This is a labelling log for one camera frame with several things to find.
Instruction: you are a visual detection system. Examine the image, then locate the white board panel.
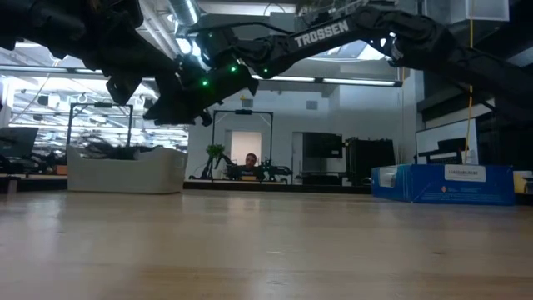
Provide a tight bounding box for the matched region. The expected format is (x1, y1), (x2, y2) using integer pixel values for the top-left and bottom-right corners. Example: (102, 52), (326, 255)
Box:
(415, 118), (479, 166)

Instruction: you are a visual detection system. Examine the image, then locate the blue cardboard box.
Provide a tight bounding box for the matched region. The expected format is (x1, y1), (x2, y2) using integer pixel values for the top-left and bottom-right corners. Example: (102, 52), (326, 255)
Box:
(371, 163), (516, 206)

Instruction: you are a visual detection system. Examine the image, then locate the green potted plant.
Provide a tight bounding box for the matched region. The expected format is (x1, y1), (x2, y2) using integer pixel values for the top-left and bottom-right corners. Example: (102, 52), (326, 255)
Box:
(205, 143), (227, 180)

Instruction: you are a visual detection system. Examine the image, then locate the black square screen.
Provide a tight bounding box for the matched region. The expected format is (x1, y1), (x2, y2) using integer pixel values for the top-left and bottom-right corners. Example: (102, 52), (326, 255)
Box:
(302, 132), (344, 159)

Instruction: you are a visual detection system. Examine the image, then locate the silver spiral ventilation duct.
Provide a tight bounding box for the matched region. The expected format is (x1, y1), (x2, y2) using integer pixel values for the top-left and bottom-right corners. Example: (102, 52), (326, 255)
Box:
(166, 0), (202, 27)

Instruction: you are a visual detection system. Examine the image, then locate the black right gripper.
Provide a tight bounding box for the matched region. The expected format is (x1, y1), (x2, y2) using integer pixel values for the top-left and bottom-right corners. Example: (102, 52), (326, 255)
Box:
(142, 61), (260, 128)

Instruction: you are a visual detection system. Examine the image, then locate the white plastic bin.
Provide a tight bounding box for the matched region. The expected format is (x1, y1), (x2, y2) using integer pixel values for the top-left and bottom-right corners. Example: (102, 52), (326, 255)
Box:
(66, 144), (189, 195)

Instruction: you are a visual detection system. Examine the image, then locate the tall black cabinet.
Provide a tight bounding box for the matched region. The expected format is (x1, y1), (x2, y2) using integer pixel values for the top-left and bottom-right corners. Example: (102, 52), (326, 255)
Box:
(345, 137), (396, 188)

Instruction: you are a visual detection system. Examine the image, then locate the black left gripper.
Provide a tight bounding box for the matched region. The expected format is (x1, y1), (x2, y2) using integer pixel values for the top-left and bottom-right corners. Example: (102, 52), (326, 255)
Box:
(105, 73), (143, 106)

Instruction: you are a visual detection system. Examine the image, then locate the black computer monitor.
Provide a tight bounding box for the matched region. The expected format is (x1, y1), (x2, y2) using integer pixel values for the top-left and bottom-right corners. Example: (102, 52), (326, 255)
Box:
(0, 127), (39, 159)

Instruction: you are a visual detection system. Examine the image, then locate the small yellow object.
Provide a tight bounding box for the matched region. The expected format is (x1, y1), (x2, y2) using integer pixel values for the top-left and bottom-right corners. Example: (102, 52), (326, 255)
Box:
(513, 170), (533, 195)

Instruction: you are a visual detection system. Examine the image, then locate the person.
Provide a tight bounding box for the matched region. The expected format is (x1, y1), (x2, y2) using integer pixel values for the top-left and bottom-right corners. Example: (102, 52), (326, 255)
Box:
(237, 152), (262, 181)

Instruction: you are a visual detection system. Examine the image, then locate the black gantry frame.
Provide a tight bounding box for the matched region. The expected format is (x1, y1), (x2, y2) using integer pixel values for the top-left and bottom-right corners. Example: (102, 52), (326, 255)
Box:
(66, 102), (134, 149)
(212, 108), (275, 181)

